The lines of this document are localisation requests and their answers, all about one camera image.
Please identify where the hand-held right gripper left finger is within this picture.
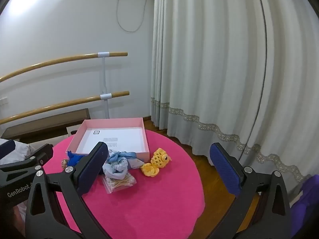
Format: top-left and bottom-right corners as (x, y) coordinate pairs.
(25, 142), (110, 239)

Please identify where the white barre stand post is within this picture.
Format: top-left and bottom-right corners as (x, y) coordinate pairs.
(98, 52), (112, 119)

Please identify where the grey quilted blanket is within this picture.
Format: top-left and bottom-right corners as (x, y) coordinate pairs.
(0, 141), (36, 232)

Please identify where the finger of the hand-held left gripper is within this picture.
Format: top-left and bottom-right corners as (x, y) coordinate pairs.
(0, 139), (15, 159)
(0, 144), (53, 172)

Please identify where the white pouch with blue ribbon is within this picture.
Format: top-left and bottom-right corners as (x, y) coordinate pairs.
(107, 149), (144, 170)

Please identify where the long wooden barre rail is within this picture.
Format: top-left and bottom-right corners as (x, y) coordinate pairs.
(0, 52), (128, 82)

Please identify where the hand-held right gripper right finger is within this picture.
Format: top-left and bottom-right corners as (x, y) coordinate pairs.
(209, 142), (292, 239)

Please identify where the short wooden barre rail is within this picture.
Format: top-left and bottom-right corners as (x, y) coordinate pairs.
(0, 91), (130, 125)

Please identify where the pink cardboard box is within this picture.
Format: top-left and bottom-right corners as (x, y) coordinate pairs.
(67, 118), (150, 163)

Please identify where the thin black cord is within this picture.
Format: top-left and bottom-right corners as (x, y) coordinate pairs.
(238, 0), (269, 161)

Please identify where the purple cloth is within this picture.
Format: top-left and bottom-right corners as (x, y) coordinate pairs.
(290, 174), (319, 237)

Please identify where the light blue scrunchie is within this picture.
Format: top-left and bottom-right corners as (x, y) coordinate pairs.
(103, 161), (129, 180)

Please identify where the clear bag of cotton swabs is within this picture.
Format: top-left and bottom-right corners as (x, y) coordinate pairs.
(101, 170), (137, 193)

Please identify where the low brown-topped cabinet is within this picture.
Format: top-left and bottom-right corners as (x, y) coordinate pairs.
(1, 108), (91, 142)

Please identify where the white power cable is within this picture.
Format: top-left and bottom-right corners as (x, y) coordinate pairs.
(116, 0), (147, 33)

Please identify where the blue fluffy cloth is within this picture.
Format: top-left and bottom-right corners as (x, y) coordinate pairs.
(67, 151), (86, 167)

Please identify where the round pink table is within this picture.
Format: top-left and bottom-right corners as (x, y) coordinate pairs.
(43, 127), (205, 239)

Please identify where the cream lace-trimmed curtain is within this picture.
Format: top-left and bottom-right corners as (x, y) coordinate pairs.
(151, 0), (319, 187)

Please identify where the yellow crochet toy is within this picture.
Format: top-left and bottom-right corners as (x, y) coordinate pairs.
(140, 148), (172, 178)

